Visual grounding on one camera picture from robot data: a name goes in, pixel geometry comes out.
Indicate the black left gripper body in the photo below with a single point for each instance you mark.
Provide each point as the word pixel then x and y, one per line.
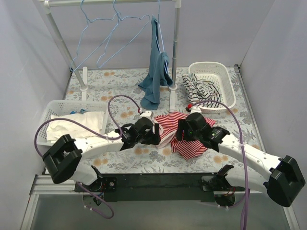
pixel 155 133

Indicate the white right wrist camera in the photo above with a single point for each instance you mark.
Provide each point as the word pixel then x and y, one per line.
pixel 193 109

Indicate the white basket with white cloths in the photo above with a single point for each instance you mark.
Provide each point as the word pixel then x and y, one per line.
pixel 66 107

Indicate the white folded cloths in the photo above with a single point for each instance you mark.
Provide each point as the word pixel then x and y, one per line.
pixel 91 120

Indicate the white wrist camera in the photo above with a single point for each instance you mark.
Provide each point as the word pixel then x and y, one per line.
pixel 193 109
pixel 147 114

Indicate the black white striped garment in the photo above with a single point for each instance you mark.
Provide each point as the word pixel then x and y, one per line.
pixel 203 91

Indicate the floral patterned table mat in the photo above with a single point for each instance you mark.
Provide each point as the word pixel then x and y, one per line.
pixel 120 89

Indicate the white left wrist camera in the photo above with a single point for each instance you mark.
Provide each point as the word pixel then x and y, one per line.
pixel 147 114

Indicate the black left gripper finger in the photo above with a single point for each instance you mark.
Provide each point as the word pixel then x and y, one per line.
pixel 151 140
pixel 157 132

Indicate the white metal clothes rack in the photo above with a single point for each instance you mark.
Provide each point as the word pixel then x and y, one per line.
pixel 47 4

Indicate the red white striped tank top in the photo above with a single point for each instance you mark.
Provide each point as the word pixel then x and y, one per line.
pixel 168 125

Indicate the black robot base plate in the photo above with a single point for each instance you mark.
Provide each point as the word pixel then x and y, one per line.
pixel 163 187

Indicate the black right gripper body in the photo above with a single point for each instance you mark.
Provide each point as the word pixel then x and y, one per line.
pixel 180 129

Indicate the blue wire hanger with teal top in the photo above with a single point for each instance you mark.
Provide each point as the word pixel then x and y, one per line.
pixel 163 45

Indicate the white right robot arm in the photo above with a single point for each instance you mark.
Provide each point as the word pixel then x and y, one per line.
pixel 280 178

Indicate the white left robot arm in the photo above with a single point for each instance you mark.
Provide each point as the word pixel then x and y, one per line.
pixel 64 158

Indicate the white basket right rear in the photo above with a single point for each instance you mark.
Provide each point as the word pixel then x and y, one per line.
pixel 217 73

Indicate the teal blue tank top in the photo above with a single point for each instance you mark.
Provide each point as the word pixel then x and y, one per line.
pixel 157 74

